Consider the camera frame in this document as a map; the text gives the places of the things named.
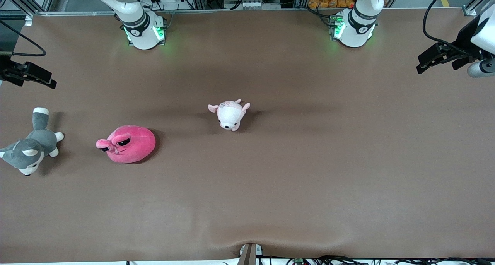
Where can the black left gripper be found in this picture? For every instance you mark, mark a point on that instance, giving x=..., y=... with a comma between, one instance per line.
x=465, y=38

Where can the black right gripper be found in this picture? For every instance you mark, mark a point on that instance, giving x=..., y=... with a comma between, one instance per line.
x=8, y=70

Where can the hot pink round plush toy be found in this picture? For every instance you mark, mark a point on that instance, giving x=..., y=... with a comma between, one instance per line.
x=131, y=147

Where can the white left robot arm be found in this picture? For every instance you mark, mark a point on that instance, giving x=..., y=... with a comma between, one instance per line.
x=354, y=33

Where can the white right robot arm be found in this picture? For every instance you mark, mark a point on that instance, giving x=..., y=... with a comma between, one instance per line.
x=143, y=36

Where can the aluminium corner profile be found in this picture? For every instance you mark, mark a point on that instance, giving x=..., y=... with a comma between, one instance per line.
x=470, y=10

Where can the grey and white plush husky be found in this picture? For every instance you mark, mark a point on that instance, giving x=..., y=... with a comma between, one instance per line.
x=38, y=141

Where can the white and pink plush dog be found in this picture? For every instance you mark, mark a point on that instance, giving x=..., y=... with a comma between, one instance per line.
x=228, y=116

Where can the white connector block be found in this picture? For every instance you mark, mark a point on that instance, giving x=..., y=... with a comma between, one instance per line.
x=253, y=4

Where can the brown table mat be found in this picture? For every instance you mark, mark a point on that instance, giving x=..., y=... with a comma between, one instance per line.
x=247, y=180

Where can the silver table edge rail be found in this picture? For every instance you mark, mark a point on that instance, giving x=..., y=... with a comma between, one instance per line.
x=251, y=10

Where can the grey table clamp bracket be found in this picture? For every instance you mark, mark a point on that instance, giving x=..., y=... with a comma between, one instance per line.
x=249, y=255

